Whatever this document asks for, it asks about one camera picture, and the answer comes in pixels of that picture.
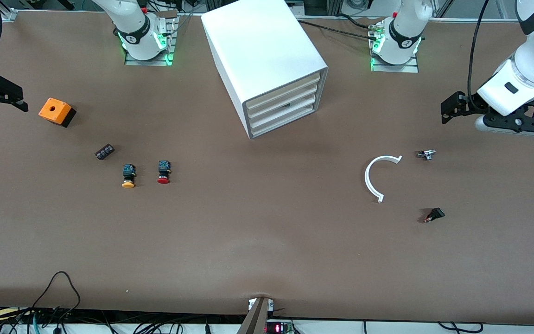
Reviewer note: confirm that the orange button enclosure box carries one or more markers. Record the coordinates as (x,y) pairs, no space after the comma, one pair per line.
(54,110)

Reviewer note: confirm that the small chrome metal fitting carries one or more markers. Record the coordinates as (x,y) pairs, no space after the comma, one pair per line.
(427,154)

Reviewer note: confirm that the grey camera support post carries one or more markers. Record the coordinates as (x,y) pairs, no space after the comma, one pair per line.
(255,320)

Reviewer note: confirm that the small black red switch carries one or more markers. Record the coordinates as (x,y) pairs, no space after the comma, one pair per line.
(437,213)

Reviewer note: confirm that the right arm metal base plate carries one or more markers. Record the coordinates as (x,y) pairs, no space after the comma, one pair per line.
(173,41)

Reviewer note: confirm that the small device with red display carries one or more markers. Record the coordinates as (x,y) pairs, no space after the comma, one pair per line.
(276,328)

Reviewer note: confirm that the white curved plastic arc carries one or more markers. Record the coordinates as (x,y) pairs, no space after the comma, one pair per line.
(366,177)

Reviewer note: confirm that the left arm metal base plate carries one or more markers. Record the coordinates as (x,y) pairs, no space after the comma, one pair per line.
(394,68)

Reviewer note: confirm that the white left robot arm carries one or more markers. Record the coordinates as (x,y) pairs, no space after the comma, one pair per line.
(406,28)

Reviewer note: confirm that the yellow mushroom push button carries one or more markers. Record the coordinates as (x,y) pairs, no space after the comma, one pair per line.
(128,176)

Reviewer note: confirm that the aluminium frame profile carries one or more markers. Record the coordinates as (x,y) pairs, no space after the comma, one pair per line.
(7,15)

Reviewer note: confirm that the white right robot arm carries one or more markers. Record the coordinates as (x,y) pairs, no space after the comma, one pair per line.
(132,23)

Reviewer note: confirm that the small black connector block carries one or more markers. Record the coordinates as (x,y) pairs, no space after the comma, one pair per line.
(104,152)

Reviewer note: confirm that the red mushroom push button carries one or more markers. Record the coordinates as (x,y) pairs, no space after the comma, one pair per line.
(164,172)

